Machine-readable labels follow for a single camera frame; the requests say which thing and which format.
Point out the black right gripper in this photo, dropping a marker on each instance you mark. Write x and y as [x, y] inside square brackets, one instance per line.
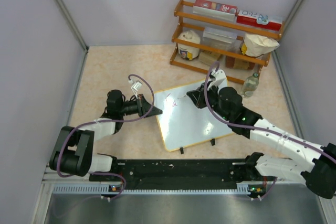
[197, 96]

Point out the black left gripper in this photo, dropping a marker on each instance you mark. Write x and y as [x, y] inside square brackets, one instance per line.
[144, 106]

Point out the yellow framed whiteboard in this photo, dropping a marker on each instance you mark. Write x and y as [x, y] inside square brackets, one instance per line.
[182, 124]

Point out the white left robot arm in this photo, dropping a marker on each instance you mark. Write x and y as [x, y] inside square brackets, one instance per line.
[73, 151]

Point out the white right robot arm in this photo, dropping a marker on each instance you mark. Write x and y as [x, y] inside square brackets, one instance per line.
[308, 163]

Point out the brown block right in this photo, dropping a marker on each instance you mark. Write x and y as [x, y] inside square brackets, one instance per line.
[235, 63]

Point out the clear glass bottle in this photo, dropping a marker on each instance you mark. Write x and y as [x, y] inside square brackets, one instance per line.
[250, 85]

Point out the clear plastic box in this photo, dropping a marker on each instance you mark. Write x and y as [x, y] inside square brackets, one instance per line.
[218, 38]

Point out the orange wooden shelf rack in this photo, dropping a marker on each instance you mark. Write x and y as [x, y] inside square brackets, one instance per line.
[190, 21]

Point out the red foil wrap box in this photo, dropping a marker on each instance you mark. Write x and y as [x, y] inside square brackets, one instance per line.
[216, 10]

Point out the red white wrap box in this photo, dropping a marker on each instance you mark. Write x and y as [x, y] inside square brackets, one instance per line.
[259, 20]

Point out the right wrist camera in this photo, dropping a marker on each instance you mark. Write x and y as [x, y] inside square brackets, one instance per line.
[217, 78]

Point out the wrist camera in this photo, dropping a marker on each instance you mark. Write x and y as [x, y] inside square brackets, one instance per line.
[135, 86]
[217, 78]

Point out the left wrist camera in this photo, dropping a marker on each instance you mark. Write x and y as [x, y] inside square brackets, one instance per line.
[135, 86]

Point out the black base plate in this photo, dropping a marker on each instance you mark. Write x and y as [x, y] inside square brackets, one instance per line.
[184, 173]

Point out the grey cable duct rail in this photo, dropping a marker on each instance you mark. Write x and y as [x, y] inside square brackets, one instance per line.
[105, 189]

